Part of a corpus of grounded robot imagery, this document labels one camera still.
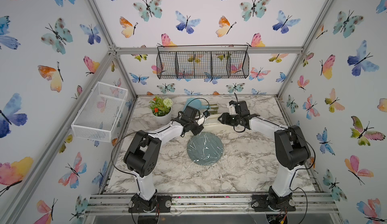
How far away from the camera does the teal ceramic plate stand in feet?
2.90

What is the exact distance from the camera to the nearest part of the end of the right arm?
73 centimetres

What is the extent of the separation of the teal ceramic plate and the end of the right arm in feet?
0.43
